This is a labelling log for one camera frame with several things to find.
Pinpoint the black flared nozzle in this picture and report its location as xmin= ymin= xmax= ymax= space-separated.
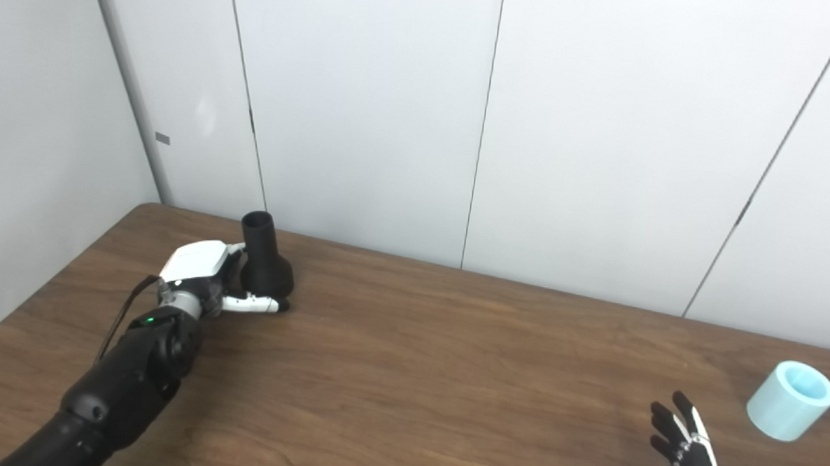
xmin=238 ymin=210 xmax=298 ymax=301

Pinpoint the light-blue hose piece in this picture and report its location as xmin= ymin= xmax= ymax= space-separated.
xmin=745 ymin=359 xmax=830 ymax=444

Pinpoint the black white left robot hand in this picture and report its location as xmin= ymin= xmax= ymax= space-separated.
xmin=157 ymin=238 xmax=294 ymax=320

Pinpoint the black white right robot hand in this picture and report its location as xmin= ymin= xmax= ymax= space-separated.
xmin=647 ymin=390 xmax=757 ymax=466

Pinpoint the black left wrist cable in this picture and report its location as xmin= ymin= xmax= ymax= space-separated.
xmin=96 ymin=272 xmax=166 ymax=364

